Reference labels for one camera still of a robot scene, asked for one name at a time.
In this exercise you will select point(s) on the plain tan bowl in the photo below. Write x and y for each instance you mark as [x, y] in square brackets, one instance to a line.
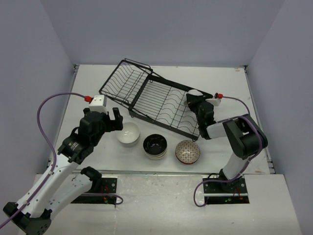
[162, 153]

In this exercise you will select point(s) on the tan bowl with leaf motif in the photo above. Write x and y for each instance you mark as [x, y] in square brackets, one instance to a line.
[155, 157]

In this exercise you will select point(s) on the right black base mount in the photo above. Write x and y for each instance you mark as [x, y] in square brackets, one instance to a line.
[222, 193]

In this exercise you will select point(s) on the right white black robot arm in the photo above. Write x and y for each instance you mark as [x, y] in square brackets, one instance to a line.
[244, 136]

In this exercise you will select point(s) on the black glazed tan bowl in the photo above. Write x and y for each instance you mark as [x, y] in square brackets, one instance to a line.
[155, 143]

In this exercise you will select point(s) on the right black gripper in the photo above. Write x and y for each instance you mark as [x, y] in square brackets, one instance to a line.
[194, 100]

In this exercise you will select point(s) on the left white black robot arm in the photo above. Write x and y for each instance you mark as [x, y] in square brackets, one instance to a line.
[34, 212]

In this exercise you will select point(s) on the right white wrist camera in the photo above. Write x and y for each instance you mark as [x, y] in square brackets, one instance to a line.
[216, 100]

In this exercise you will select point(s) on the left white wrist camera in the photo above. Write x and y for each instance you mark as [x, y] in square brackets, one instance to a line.
[98, 104]

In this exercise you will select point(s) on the black wire dish rack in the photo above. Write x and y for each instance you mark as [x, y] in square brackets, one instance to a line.
[152, 98]

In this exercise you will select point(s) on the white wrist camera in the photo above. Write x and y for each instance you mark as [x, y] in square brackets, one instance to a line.
[98, 104]
[216, 100]

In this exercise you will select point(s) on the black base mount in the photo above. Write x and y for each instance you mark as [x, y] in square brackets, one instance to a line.
[103, 185]
[222, 193]

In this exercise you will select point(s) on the red patterned bowl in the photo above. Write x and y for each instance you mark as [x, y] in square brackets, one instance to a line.
[187, 152]

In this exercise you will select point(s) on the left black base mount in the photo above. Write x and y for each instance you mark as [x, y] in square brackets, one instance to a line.
[103, 185]

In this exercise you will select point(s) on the white bowl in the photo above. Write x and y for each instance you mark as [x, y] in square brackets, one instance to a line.
[132, 144]
[194, 92]
[130, 134]

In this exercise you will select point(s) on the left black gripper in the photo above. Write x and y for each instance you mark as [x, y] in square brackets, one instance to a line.
[112, 125]

